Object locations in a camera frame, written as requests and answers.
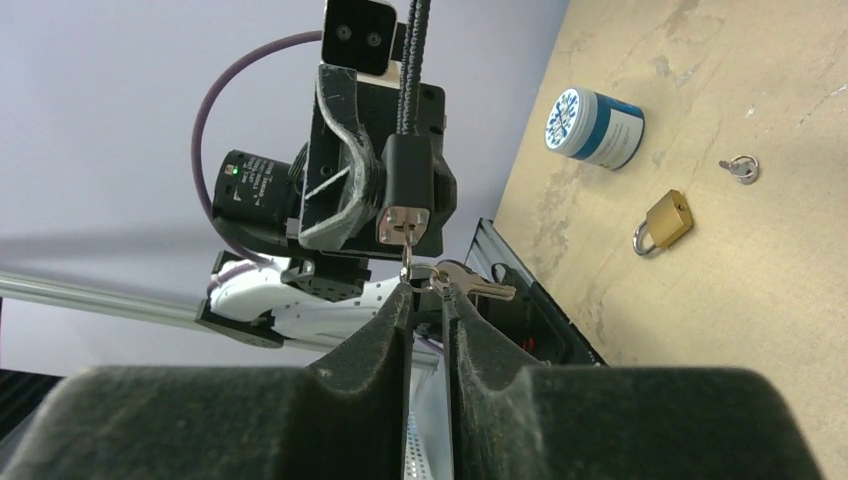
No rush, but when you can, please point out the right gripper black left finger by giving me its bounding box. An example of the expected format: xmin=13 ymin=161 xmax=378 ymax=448
xmin=3 ymin=284 xmax=414 ymax=479

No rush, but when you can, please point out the black cable padlock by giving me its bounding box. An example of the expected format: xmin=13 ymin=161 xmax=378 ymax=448
xmin=377 ymin=1 xmax=434 ymax=246

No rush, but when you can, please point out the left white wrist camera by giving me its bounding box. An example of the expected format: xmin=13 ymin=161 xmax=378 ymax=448
xmin=321 ymin=0 xmax=405 ymax=89

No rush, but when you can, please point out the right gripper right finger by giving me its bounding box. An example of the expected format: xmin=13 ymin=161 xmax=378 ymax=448
xmin=442 ymin=290 xmax=822 ymax=479

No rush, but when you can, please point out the small silver key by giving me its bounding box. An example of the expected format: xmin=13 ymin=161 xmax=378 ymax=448
xmin=718 ymin=154 xmax=760 ymax=185

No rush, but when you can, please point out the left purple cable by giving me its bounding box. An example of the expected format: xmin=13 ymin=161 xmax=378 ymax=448
xmin=190 ymin=29 xmax=326 ymax=296

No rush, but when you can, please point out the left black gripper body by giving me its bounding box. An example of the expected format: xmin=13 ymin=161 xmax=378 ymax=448
xmin=298 ymin=64 xmax=458 ymax=259

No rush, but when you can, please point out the brass padlock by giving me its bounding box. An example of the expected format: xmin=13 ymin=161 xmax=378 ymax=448
xmin=632 ymin=189 xmax=693 ymax=256

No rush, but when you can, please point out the small padlock key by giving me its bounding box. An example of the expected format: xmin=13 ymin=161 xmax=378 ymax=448
xmin=400 ymin=224 xmax=517 ymax=301

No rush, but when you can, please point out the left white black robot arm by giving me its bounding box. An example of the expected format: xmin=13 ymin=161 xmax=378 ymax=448
xmin=199 ymin=65 xmax=457 ymax=348

